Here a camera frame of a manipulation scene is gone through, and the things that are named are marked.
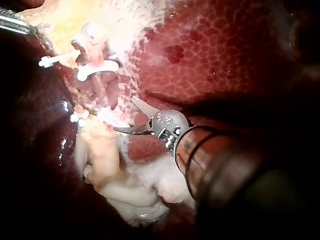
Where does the right arm instrument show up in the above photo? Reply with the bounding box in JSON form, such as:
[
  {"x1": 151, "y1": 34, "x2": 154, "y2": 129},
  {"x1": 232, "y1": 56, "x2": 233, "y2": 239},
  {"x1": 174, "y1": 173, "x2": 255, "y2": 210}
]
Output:
[{"x1": 146, "y1": 109, "x2": 191, "y2": 151}]

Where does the left arm instrument jaw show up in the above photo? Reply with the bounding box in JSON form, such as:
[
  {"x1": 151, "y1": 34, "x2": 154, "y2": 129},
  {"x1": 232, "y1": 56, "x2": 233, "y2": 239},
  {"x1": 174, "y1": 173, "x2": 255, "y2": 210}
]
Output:
[{"x1": 0, "y1": 6, "x2": 38, "y2": 35}]

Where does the right arm instrument jaw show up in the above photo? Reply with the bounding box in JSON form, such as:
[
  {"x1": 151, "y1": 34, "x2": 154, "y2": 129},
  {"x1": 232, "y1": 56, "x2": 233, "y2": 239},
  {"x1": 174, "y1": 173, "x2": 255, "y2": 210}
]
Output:
[
  {"x1": 112, "y1": 125, "x2": 152, "y2": 136},
  {"x1": 131, "y1": 96, "x2": 159, "y2": 120}
]

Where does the gallbladder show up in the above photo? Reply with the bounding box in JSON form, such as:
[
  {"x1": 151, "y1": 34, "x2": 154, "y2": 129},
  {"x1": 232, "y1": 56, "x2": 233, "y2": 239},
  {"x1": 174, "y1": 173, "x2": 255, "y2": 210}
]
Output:
[{"x1": 19, "y1": 0, "x2": 171, "y2": 76}]

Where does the thin tube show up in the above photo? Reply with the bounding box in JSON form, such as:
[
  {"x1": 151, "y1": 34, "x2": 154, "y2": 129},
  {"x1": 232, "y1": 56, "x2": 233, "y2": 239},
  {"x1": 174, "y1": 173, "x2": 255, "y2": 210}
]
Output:
[
  {"x1": 84, "y1": 23, "x2": 111, "y2": 67},
  {"x1": 91, "y1": 73, "x2": 118, "y2": 111}
]

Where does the white clip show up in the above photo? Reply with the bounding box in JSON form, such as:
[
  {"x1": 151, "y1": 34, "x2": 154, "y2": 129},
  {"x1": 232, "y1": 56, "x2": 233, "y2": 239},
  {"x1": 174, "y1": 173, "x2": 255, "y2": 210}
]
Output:
[
  {"x1": 38, "y1": 51, "x2": 82, "y2": 68},
  {"x1": 69, "y1": 107, "x2": 131, "y2": 129},
  {"x1": 76, "y1": 59, "x2": 120, "y2": 81}
]

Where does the dark red liver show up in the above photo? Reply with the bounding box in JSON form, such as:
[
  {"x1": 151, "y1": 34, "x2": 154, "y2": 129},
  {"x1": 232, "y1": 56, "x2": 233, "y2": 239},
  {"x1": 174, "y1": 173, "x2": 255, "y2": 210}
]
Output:
[{"x1": 0, "y1": 0, "x2": 320, "y2": 240}]

